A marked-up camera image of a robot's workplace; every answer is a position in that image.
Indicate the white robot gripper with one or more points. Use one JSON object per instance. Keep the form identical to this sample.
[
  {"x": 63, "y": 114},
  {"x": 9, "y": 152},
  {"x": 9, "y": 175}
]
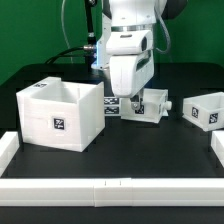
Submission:
[{"x": 131, "y": 63}]

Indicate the small white drawer with knob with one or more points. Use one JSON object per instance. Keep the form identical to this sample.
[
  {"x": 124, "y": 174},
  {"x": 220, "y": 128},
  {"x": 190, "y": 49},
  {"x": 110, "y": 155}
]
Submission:
[{"x": 147, "y": 93}]

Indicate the large white drawer cabinet box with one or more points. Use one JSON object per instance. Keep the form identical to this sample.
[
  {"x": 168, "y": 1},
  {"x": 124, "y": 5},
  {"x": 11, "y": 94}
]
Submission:
[{"x": 63, "y": 115}]

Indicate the white barrier block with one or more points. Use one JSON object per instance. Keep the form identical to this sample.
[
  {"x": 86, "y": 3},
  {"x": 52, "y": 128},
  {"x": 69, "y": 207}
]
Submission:
[
  {"x": 9, "y": 144},
  {"x": 217, "y": 144}
]

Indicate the black vertical pole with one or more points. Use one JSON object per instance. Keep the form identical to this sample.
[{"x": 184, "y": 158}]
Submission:
[{"x": 89, "y": 4}]

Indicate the white sheet with fiducial markers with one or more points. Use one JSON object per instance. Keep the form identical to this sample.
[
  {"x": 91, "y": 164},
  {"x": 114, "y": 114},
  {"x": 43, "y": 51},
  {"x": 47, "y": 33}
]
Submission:
[{"x": 111, "y": 106}]

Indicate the white front barrier rail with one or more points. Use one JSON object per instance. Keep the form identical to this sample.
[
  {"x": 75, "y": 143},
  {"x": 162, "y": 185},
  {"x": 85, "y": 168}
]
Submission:
[{"x": 112, "y": 192}]

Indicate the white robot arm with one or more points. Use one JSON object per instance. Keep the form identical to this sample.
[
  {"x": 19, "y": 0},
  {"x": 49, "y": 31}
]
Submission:
[{"x": 132, "y": 15}]

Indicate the white right barrier block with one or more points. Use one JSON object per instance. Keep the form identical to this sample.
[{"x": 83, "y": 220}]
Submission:
[{"x": 217, "y": 144}]

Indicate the white left barrier block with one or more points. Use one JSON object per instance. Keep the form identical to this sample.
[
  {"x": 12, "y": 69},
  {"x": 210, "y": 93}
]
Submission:
[{"x": 9, "y": 144}]

